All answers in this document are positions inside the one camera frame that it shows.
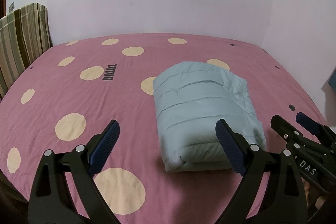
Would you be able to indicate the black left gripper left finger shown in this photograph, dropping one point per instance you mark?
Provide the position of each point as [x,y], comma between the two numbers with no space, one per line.
[50,198]

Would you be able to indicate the light blue puffer jacket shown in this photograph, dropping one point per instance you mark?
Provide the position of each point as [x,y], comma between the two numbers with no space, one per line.
[190,97]

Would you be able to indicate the right hand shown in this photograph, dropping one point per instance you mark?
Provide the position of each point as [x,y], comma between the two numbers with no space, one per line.
[313,197]

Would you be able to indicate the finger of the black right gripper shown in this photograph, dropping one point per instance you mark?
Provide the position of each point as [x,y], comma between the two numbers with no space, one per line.
[296,143]
[322,132]

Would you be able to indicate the striped green brown cushion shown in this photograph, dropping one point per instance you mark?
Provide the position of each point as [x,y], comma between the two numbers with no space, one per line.
[25,36]

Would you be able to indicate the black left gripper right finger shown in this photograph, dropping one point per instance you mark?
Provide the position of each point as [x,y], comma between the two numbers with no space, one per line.
[284,199]

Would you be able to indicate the pink polka dot bedsheet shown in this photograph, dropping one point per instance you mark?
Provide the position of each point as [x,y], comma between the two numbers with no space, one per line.
[73,91]

